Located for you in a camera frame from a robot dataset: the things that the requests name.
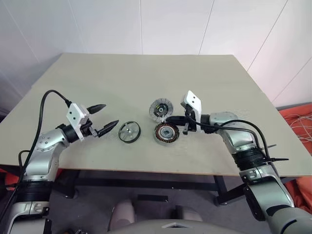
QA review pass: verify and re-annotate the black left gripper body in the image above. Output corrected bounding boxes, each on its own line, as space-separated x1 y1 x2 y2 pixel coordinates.
81 118 99 137

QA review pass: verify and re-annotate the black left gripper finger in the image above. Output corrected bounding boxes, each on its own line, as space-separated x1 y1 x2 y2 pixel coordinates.
96 119 120 137
87 103 107 115

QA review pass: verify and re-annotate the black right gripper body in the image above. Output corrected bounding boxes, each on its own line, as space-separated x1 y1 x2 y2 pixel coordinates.
184 104 197 133

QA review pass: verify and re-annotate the round silver finned motor lid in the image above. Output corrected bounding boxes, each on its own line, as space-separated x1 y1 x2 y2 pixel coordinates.
149 97 174 122

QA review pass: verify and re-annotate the spoked rotor with black ring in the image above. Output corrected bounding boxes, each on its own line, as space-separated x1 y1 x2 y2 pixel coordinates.
118 121 142 144

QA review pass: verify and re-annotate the motor housing with copper windings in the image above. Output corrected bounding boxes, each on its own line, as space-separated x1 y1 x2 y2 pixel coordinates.
153 122 181 147

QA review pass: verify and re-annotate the black flat floor plate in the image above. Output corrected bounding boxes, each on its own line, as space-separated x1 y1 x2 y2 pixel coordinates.
137 194 169 203

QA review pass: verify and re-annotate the grey robot torso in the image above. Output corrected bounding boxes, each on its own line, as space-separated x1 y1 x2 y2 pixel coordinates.
107 217 221 234

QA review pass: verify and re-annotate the orange bean bag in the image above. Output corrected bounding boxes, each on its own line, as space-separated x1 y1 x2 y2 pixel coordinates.
277 102 312 213

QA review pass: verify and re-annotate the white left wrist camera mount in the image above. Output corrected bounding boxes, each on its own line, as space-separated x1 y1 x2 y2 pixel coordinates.
66 103 93 141

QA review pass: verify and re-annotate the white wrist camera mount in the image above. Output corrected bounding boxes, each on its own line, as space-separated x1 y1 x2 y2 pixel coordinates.
66 103 93 141
180 90 203 134

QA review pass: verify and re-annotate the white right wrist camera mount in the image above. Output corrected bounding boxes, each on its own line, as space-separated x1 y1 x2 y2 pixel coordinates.
180 90 203 134

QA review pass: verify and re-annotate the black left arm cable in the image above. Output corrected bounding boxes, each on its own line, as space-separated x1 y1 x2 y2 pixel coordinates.
0 90 74 210

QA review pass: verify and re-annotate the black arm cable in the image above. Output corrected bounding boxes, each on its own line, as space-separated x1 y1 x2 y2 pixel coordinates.
192 120 273 166
0 90 74 210

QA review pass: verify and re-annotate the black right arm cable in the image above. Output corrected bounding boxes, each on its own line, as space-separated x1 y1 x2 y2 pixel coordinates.
192 120 273 166

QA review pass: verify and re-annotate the black metal table frame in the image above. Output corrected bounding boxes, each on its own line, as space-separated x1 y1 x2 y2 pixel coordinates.
55 169 247 208

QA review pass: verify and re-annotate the white tangled cord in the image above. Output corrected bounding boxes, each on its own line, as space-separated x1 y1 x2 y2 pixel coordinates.
287 107 312 142

